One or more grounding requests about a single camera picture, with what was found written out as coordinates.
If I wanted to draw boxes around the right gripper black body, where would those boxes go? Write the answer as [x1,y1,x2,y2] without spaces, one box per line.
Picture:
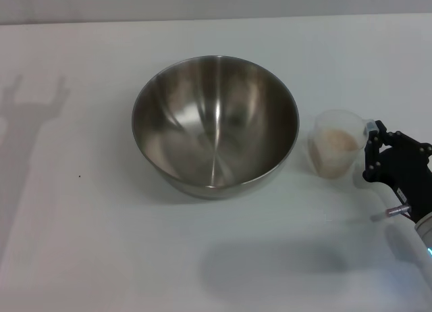
[371,146,432,222]

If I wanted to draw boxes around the white rice grains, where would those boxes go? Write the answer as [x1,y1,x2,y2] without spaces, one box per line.
[310,128,361,178]

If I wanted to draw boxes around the clear plastic measuring cup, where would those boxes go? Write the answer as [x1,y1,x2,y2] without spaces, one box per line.
[306,109,376,179]

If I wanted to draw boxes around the stainless steel mixing bowl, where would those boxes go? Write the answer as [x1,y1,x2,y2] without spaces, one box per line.
[131,55,300,201]

